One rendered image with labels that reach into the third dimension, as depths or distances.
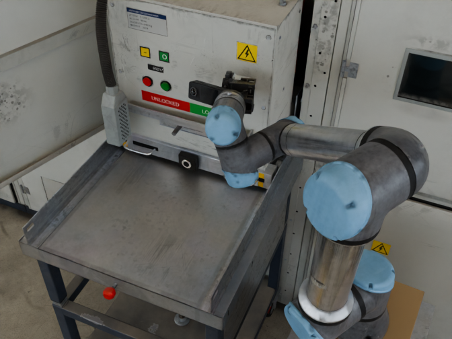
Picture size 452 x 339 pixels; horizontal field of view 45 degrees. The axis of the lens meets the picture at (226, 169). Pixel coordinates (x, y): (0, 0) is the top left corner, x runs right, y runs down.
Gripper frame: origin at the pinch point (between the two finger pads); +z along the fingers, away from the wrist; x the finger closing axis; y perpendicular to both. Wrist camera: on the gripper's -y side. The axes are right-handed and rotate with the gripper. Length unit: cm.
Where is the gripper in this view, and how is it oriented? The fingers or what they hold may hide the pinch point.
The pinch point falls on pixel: (231, 79)
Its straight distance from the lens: 147.0
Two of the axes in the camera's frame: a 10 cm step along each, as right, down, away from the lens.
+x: 0.5, -8.9, -4.5
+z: 1.3, -4.4, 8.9
